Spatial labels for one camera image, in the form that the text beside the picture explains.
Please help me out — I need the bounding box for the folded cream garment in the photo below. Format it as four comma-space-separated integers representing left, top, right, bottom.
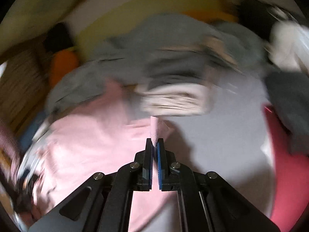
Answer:
135, 83, 214, 116

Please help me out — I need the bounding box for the grey-green blanket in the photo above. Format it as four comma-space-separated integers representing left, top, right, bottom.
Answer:
45, 14, 265, 113

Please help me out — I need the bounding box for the light grey bed sheet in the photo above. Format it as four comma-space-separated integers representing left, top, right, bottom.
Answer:
14, 70, 278, 232

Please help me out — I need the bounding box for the woven rattan headboard panel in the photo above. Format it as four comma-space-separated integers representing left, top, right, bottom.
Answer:
1, 51, 48, 136

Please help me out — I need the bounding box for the checkered maroon cloth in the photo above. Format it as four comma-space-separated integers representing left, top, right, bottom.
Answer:
1, 120, 21, 177

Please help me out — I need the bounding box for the orange pillow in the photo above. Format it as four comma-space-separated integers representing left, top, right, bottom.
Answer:
49, 49, 80, 88

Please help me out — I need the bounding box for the red object at bedside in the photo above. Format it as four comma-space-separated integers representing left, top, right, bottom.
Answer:
263, 105, 308, 231

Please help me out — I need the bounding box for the dark grey garment right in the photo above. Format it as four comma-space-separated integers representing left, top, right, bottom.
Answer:
264, 71, 308, 156

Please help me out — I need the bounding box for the pink printed t-shirt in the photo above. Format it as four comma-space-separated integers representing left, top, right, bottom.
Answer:
31, 81, 179, 232

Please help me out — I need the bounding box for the folded dark grey garment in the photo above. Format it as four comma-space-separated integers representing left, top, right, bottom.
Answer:
146, 56, 214, 90

